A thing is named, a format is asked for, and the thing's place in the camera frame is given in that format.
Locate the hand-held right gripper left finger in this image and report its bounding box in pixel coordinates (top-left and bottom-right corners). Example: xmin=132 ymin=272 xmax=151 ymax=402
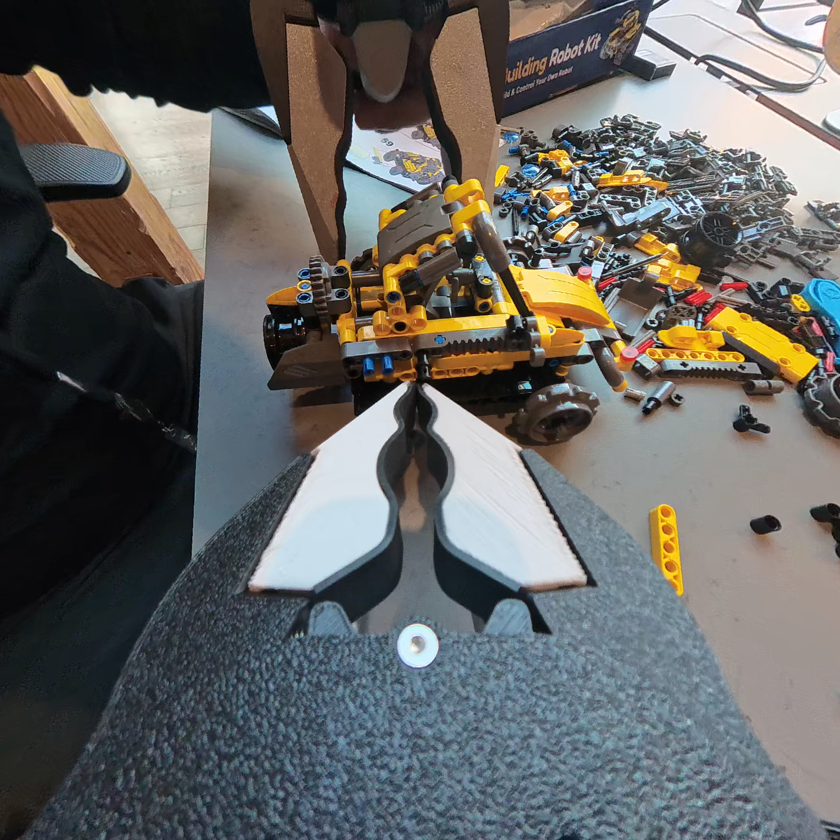
xmin=248 ymin=382 xmax=418 ymax=618

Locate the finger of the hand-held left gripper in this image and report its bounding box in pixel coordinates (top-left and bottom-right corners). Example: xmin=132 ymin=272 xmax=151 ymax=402
xmin=249 ymin=0 xmax=361 ymax=263
xmin=427 ymin=0 xmax=513 ymax=188

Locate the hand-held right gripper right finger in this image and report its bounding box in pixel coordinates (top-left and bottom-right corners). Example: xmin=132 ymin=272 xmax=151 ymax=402
xmin=419 ymin=382 xmax=589 ymax=634

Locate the yellow toy brick vehicle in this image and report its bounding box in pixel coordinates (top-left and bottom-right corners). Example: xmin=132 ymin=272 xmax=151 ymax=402
xmin=262 ymin=177 xmax=631 ymax=447

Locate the person's left forearm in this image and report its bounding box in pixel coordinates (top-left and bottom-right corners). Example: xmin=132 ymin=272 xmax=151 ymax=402
xmin=0 ymin=0 xmax=273 ymax=112

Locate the person's left hand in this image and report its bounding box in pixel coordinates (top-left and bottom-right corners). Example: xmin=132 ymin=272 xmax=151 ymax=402
xmin=356 ymin=71 xmax=434 ymax=132

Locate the open instruction booklet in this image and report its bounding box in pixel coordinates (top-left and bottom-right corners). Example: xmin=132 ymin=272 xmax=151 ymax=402
xmin=344 ymin=125 xmax=519 ymax=191

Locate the dark blue cardboard kit box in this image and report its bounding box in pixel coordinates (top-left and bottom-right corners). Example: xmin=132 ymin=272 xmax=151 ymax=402
xmin=502 ymin=0 xmax=654 ymax=119

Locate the yellow short five-hole beam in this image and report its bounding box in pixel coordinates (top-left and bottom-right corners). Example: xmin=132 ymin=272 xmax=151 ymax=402
xmin=650 ymin=504 xmax=685 ymax=597

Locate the brown wooden beam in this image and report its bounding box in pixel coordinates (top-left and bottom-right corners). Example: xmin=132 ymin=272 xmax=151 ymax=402
xmin=0 ymin=66 xmax=204 ymax=286

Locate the pile of dark brick pieces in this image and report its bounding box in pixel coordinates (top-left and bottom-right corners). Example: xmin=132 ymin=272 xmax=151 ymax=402
xmin=499 ymin=115 xmax=840 ymax=395

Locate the black office chair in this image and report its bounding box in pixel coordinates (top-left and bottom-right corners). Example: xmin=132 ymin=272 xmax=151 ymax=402
xmin=16 ymin=143 xmax=132 ymax=201

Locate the black spoked wheel rim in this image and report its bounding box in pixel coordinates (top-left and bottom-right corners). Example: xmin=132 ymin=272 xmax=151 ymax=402
xmin=679 ymin=211 xmax=746 ymax=266

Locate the person's black jacket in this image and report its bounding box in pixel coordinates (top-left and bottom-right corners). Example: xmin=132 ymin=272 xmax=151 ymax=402
xmin=0 ymin=112 xmax=204 ymax=840

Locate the black connector cluster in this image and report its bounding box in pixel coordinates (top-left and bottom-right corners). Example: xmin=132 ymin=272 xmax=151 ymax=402
xmin=810 ymin=502 xmax=840 ymax=559

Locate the dark grey sprocket wheel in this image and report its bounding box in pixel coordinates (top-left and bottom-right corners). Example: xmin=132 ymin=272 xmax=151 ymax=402
xmin=797 ymin=371 xmax=840 ymax=437

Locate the blue brick separator tool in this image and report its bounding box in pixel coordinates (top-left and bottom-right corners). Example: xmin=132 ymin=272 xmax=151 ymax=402
xmin=802 ymin=279 xmax=840 ymax=332

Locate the black desk cable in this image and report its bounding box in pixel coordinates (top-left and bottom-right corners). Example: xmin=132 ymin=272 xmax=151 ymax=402
xmin=696 ymin=0 xmax=828 ymax=93

